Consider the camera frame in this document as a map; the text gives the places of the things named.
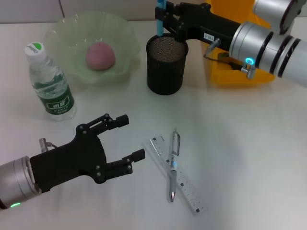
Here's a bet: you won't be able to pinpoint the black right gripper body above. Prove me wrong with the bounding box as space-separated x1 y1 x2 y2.
178 2 241 46

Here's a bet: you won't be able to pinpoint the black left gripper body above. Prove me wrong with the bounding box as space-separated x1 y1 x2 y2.
30 124 107 194

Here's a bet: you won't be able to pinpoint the blue handled scissors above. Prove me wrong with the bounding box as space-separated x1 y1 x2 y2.
156 0 165 37

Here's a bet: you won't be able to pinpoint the grey retractable pen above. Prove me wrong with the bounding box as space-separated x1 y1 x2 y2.
167 130 182 203

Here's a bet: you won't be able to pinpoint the clear green-label water bottle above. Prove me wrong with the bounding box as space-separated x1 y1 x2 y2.
24 42 78 122

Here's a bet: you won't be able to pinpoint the transparent plastic ruler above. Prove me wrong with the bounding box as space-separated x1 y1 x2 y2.
149 136 208 216

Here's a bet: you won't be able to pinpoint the pink peach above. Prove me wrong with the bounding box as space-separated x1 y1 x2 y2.
85 41 116 71

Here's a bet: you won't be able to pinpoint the black mesh pen holder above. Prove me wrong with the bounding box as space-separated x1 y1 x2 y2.
146 33 189 96

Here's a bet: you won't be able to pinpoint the green glass fruit plate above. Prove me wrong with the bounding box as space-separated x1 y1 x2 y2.
44 11 142 87

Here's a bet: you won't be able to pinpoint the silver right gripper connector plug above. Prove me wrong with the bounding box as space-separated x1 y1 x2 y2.
208 37 222 50

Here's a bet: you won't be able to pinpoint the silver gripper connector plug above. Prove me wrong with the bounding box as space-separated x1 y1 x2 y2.
39 137 59 153
208 37 222 50

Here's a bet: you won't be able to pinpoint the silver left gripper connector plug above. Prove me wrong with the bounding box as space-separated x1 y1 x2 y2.
39 137 59 153

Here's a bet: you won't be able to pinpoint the yellow plastic bin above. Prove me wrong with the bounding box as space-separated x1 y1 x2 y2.
203 0 276 86

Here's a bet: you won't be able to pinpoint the grey right gripper cable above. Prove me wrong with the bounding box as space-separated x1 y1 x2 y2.
203 46 256 80

